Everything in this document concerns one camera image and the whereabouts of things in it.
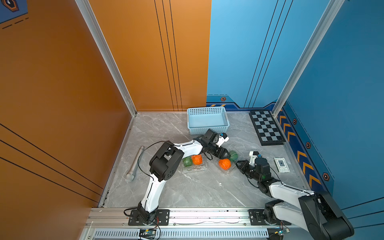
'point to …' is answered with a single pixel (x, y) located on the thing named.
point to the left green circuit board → (147, 233)
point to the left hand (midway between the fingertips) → (228, 153)
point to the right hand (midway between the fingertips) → (234, 161)
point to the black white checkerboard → (266, 128)
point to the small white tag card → (281, 164)
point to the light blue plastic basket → (200, 119)
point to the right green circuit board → (282, 232)
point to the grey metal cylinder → (130, 176)
